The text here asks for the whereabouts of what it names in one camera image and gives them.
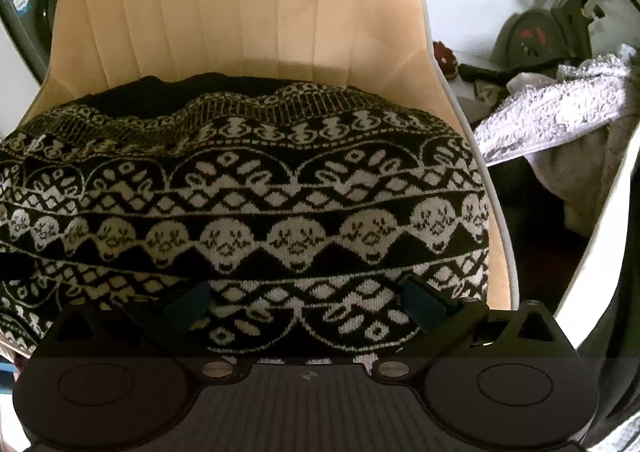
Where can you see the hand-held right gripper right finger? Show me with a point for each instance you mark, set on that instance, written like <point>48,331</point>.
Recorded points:
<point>425,304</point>

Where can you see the white curved furniture edge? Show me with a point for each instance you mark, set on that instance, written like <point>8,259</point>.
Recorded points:
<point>600,242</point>

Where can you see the black white patterned knit sweater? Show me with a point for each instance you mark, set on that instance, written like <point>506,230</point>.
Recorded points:
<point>250,192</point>

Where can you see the small red object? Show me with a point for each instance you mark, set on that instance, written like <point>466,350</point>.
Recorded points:
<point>445,59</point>

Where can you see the grey white fuzzy towel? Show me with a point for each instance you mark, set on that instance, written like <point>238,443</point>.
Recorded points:
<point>550,111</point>

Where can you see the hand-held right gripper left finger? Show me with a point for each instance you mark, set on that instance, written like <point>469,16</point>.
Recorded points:
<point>187,307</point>

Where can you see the beige upholstered chair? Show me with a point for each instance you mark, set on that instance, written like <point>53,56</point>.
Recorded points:
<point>250,6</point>

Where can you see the grey washing machine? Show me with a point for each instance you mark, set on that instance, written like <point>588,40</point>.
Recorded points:
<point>30,6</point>

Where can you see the grey fuzzy cloth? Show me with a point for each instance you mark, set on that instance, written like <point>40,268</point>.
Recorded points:
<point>575,182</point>

